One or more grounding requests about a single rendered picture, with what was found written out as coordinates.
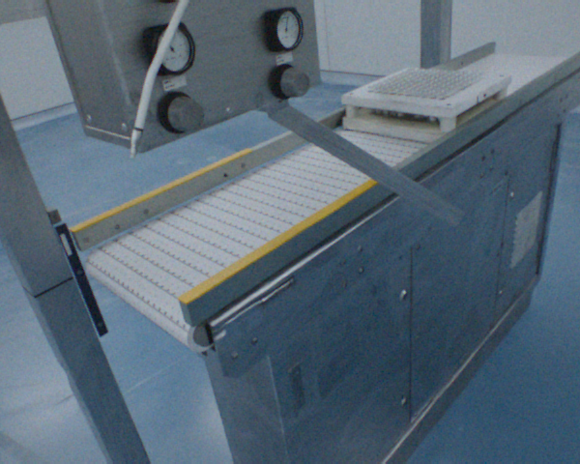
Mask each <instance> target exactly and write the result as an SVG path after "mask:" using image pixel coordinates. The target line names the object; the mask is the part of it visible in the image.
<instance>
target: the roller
mask: <svg viewBox="0 0 580 464"><path fill-rule="evenodd" d="M210 317H211V316H209V317H208V319H210ZM208 319H206V320H205V321H203V322H202V323H200V324H199V325H197V327H196V328H195V330H194V333H193V339H194V342H195V343H196V344H199V345H201V347H209V346H210V344H212V343H213V338H212V334H211V330H210V329H209V328H208V325H207V322H206V321H207V320H208Z"/></svg>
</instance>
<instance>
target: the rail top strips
mask: <svg viewBox="0 0 580 464"><path fill-rule="evenodd" d="M251 152H253V150H250V149H246V150H243V151H241V152H239V153H237V154H235V155H232V156H230V157H228V158H226V159H222V160H220V161H217V162H214V163H212V164H210V165H208V166H205V167H203V169H201V170H199V171H196V172H194V173H191V174H189V175H187V176H185V177H183V178H181V179H179V180H176V181H174V182H172V183H170V184H167V185H164V186H162V187H160V188H156V189H154V190H152V192H149V193H147V194H145V195H143V196H141V197H138V198H135V199H133V200H132V201H129V202H127V203H125V204H123V205H120V206H118V207H116V208H114V209H111V210H109V211H107V212H105V213H102V214H99V215H98V216H97V217H94V218H91V219H89V220H87V221H85V222H82V223H80V224H78V225H77V226H74V227H72V228H70V230H71V231H72V232H73V233H76V232H78V231H80V230H82V229H84V228H87V227H89V226H91V225H93V224H95V223H98V222H100V221H102V220H105V219H107V218H111V216H113V215H115V214H117V213H120V212H122V211H124V210H126V209H127V208H130V207H132V206H134V205H137V204H139V203H141V202H144V201H146V200H148V199H150V198H152V197H155V196H157V195H159V194H161V193H162V192H163V191H166V190H169V189H172V188H174V187H177V186H179V185H180V184H182V183H184V182H187V181H189V180H191V179H194V178H196V177H199V176H201V175H203V174H205V173H207V172H210V171H212V170H214V168H216V167H218V166H222V165H224V164H226V163H228V162H229V161H231V160H235V159H237V158H239V157H241V156H245V155H247V154H249V153H251ZM377 184H379V183H378V182H376V181H374V180H373V179H370V180H368V181H367V182H364V183H362V184H361V185H359V186H357V187H356V188H354V189H352V190H350V191H349V192H347V193H345V195H344V196H342V197H341V198H338V199H336V200H335V201H334V202H332V203H331V204H329V205H328V206H326V207H324V208H323V209H321V210H319V211H318V212H316V213H314V214H312V215H310V216H309V217H306V218H305V219H304V220H303V221H302V222H300V223H298V224H297V225H295V226H293V227H291V228H289V229H288V230H286V231H284V232H283V233H281V234H279V235H278V236H276V237H275V238H273V239H271V240H270V241H268V242H266V243H265V244H264V245H262V246H261V247H259V248H258V249H256V250H254V251H253V252H251V253H249V254H248V255H246V256H244V257H242V258H240V259H239V260H237V261H235V262H234V263H232V264H231V265H229V266H227V268H226V269H224V270H222V271H221V272H218V273H217V274H215V275H213V276H211V277H209V278H208V279H206V280H205V281H203V282H201V283H200V284H198V285H196V286H195V287H192V288H191V289H189V290H188V291H187V292H185V294H183V295H182V296H180V297H179V298H178V300H179V301H180V302H182V303H183V304H185V305H188V304H189V303H191V302H192V301H195V300H196V299H198V298H200V297H201V296H203V295H204V294H206V293H207V291H209V290H211V289H212V288H214V287H215V286H217V285H218V284H221V283H223V282H224V281H225V280H226V279H228V278H230V277H231V276H233V275H235V274H236V273H238V272H240V271H241V270H243V269H245V268H247V266H248V265H250V264H252V263H253V262H255V261H256V260H258V259H259V258H261V257H263V256H264V255H266V254H267V253H270V252H271V251H273V250H275V249H276V248H278V247H280V246H282V245H283V244H285V242H286V241H288V240H289V239H291V238H294V237H295V236H297V235H298V234H300V233H301V232H303V231H305V230H306V229H307V228H308V227H310V226H311V225H313V224H316V223H317V222H319V221H320V220H322V218H324V217H326V216H327V215H329V214H330V213H332V212H334V211H335V210H337V209H338V208H341V207H342V206H344V205H346V204H347V203H349V202H350V201H352V200H353V199H355V198H357V197H358V196H360V195H361V193H363V192H364V191H367V190H369V189H371V188H372V187H374V186H376V185H377Z"/></svg>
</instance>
